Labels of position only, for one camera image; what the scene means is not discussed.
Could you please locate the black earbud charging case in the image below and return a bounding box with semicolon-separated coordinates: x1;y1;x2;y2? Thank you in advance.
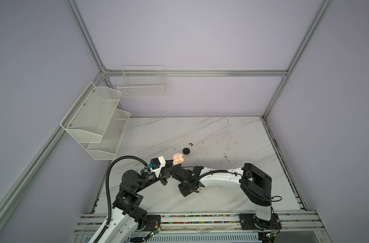
182;148;191;155

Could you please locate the white mesh shelf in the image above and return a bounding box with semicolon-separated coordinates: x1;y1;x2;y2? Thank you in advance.
60;83;122;143
87;109;131;161

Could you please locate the white mesh shelf upper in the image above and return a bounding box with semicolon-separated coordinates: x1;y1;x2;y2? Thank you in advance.
60;83;122;143

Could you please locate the white mesh shelf lower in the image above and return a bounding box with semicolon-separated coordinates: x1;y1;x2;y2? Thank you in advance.
87;109;131;161

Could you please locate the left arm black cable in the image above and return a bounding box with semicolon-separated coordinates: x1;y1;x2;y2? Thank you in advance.
91;155;149;243

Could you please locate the white wire basket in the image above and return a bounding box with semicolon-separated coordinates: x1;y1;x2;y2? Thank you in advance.
117;65;166;98

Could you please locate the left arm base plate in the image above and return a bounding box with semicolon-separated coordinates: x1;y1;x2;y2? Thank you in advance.
137;215;161;232

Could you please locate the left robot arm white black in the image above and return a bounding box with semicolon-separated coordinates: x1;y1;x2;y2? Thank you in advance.
90;164;181;243

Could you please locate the aluminium mounting rail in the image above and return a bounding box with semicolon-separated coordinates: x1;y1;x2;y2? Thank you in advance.
73;210;325;235

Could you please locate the pink round charging case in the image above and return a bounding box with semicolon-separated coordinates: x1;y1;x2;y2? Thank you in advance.
172;153;184;165

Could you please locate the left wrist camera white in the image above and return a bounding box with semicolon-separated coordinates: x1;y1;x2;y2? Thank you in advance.
146;157;166;178

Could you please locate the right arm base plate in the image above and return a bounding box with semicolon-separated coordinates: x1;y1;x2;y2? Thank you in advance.
239;213;282;231

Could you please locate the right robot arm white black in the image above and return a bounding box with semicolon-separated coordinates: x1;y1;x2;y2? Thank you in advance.
172;163;272;222

